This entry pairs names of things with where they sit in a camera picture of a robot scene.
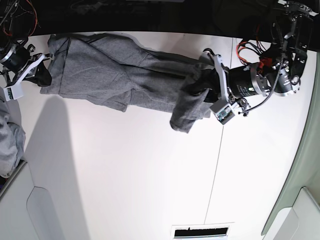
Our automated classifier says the black slotted table vent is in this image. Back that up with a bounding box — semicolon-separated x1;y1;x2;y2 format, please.
170;222;234;240

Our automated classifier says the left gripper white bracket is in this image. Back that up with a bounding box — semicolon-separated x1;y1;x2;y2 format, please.
189;48;251;117

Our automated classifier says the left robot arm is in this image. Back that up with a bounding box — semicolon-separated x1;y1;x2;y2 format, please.
186;0;320;124

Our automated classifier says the grey clothes pile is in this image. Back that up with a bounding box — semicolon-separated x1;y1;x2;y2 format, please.
0;97;26;179

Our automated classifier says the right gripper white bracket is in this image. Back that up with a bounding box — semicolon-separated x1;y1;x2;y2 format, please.
3;52;53;87

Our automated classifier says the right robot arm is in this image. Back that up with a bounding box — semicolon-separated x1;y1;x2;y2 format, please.
0;0;52;87

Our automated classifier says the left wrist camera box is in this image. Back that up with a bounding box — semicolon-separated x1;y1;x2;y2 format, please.
210;99;235;125

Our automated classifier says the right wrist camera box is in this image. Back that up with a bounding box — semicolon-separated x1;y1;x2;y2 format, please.
3;84;24;102

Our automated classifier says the grey t-shirt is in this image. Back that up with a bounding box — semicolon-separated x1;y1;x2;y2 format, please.
40;33;213;133

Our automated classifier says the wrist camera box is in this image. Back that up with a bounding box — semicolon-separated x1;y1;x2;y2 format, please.
210;99;235;125
3;84;24;102

